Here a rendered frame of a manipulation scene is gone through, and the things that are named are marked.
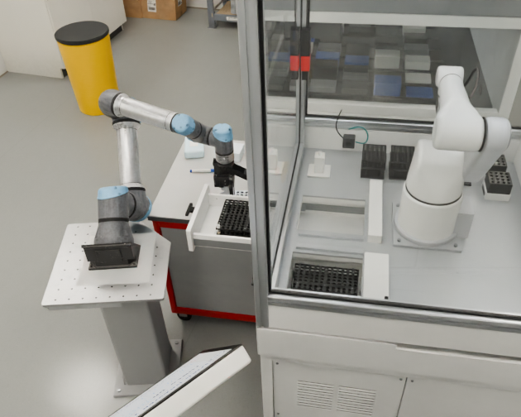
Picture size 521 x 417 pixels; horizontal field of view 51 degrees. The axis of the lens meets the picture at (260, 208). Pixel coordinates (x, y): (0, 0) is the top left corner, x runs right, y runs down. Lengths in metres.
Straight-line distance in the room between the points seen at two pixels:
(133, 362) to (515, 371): 1.59
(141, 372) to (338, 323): 1.27
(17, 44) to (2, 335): 3.11
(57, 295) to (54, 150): 2.37
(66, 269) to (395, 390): 1.30
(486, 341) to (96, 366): 1.88
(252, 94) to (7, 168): 3.36
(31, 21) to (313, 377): 4.23
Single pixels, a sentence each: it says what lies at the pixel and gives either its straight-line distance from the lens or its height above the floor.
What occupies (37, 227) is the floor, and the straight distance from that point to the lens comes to 3.76.
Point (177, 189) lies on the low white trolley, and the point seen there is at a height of 0.76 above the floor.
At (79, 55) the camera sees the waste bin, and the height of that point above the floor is 0.54.
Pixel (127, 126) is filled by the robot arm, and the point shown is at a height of 1.10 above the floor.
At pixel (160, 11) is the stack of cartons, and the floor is 0.09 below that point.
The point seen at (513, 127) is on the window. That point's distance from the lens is 1.25.
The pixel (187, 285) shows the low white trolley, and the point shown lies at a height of 0.31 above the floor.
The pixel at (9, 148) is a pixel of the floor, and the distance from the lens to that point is 4.62.
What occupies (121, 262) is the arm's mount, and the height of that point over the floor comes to 0.79.
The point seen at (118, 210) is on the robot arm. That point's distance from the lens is 2.16.
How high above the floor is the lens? 2.30
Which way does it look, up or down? 40 degrees down
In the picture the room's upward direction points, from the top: 2 degrees counter-clockwise
